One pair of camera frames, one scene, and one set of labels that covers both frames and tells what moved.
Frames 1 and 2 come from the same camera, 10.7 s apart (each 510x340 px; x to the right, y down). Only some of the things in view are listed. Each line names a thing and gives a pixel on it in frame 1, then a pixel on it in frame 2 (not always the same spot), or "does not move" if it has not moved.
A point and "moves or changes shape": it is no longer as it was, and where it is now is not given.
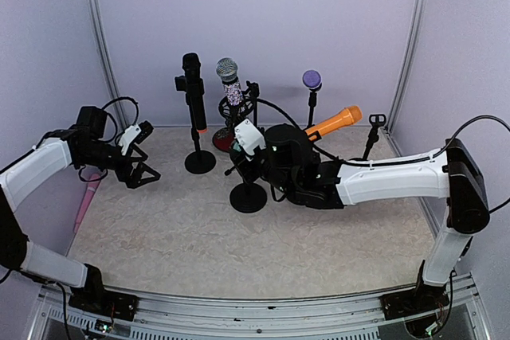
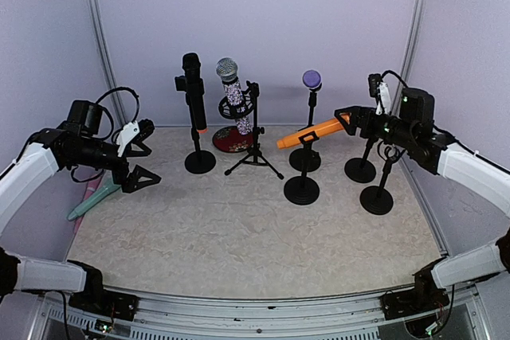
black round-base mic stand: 200,162 does not move
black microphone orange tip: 194,90 does not move
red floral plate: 222,138 does not move
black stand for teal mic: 248,197 to 374,200
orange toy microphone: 351,115 moves or changes shape
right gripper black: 237,158 to 358,117
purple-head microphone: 311,78 does not move
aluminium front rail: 177,316 does not move
